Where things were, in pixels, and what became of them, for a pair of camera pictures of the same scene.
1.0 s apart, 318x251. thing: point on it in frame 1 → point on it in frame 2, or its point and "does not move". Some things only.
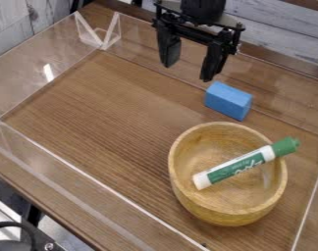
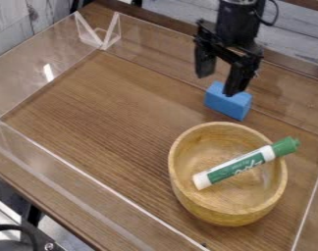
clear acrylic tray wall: [286, 87] does not move
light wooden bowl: [241, 199] does not move
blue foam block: [227, 100] does not move
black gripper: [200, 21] → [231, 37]
